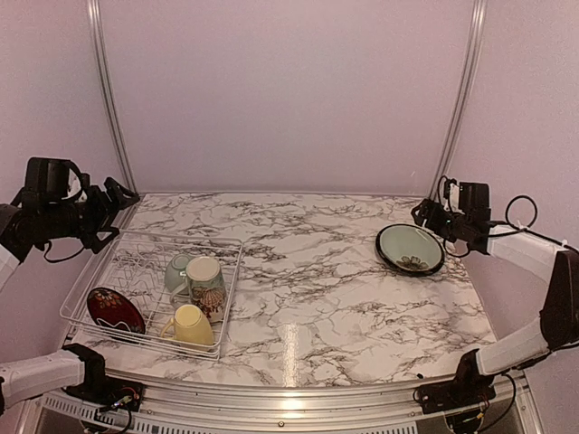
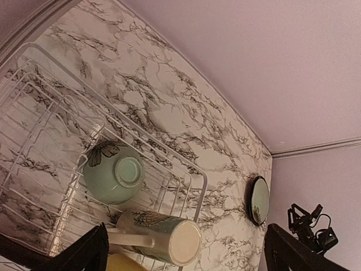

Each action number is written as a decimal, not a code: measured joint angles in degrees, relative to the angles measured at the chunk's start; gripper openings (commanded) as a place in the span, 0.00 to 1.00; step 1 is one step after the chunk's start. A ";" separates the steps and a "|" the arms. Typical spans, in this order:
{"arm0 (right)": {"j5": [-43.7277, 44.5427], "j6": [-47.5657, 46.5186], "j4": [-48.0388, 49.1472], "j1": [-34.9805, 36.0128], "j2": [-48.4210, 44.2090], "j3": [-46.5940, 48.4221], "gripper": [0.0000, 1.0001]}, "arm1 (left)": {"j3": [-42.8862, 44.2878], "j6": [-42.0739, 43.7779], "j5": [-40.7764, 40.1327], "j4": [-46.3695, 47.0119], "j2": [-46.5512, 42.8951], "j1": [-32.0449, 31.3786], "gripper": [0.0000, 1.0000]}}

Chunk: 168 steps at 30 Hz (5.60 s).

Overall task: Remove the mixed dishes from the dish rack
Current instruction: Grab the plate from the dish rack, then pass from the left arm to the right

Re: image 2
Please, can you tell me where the aluminium right corner post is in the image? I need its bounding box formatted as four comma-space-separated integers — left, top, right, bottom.
271, 136, 360, 159

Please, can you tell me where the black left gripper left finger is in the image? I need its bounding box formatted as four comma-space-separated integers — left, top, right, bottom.
45, 224, 109, 270

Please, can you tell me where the pale green floral plate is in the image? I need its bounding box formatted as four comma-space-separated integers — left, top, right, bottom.
247, 176, 270, 226

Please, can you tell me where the pale green butterfly cup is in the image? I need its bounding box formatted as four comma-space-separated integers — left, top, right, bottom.
82, 141, 145, 205

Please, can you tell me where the yellow mug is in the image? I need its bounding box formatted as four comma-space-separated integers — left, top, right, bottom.
106, 253, 147, 271

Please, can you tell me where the white wire dish rack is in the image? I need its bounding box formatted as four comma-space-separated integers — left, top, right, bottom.
1, 42, 207, 270

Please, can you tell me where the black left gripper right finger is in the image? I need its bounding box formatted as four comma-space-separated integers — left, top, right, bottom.
265, 224, 347, 271

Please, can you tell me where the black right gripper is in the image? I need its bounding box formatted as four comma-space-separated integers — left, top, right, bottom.
288, 203, 338, 253

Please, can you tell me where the floral tall mug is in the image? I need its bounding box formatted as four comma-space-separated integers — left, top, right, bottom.
107, 209, 202, 266

